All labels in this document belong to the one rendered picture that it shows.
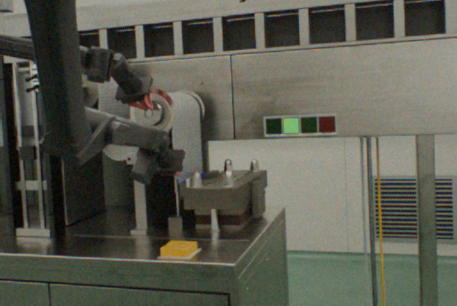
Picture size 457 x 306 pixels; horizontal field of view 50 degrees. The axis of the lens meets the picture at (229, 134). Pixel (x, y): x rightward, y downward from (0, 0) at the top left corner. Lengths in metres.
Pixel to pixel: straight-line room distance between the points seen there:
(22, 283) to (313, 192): 2.96
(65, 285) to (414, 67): 1.21
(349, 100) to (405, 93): 0.18
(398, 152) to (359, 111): 2.37
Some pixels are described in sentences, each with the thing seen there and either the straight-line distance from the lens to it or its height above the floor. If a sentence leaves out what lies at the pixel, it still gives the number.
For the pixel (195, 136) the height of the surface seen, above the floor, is 1.17.
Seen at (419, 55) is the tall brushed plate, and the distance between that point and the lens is 1.69.
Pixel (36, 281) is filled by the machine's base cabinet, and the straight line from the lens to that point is 1.47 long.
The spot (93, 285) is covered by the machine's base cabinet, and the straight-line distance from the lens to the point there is 1.37.
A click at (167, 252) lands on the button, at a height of 0.91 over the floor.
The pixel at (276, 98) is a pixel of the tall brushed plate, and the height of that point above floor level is 1.28.
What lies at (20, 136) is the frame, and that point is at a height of 1.20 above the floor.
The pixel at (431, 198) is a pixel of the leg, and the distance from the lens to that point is 1.88.
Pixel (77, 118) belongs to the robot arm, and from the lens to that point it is 0.81.
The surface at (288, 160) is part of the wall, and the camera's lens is 4.09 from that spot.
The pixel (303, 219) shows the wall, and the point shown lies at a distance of 4.16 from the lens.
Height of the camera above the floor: 1.25
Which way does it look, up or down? 3 degrees down
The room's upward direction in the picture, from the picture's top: 3 degrees counter-clockwise
